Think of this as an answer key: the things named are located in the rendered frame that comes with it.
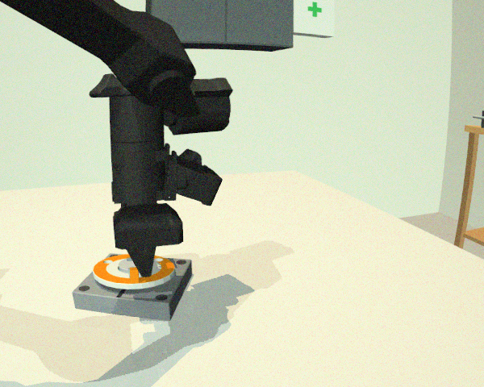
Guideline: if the orange and white round plate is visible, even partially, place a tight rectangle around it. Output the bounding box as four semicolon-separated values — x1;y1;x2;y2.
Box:
93;254;175;289

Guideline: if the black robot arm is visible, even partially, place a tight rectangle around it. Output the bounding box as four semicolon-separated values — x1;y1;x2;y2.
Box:
0;0;233;206

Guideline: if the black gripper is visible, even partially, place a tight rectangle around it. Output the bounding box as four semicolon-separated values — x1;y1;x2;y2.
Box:
111;138;183;277

